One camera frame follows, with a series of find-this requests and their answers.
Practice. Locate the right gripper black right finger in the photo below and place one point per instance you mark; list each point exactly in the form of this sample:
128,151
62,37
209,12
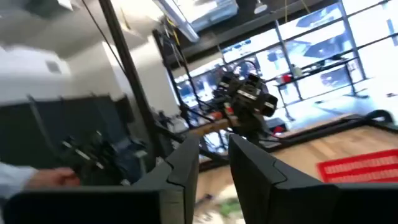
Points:
267,193

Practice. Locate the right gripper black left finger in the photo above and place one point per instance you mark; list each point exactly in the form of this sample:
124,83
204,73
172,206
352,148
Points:
174,193

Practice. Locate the green travel bottle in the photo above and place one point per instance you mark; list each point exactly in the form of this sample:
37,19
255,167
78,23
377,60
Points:
230,208

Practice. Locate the person's forearm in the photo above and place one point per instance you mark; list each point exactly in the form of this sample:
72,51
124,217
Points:
15,180

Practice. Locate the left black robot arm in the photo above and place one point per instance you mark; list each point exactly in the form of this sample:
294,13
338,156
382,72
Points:
248,99

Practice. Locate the wooden bench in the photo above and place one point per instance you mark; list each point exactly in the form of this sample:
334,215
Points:
214,126

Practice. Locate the red plastic slotted basket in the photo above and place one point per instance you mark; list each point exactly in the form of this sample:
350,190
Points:
357,166

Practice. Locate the red cup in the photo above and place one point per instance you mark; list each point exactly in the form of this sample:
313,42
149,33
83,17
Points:
286,78

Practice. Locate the person's hand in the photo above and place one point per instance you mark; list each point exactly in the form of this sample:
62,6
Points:
54,178

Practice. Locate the dark partition panel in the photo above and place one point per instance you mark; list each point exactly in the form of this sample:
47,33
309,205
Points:
62,130

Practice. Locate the black background table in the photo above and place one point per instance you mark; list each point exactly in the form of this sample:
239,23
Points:
323,70

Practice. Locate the ceiling light fixture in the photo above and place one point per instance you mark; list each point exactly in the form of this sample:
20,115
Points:
199,15

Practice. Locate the black vertical rig post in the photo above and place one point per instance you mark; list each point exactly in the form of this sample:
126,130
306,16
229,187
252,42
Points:
130,77

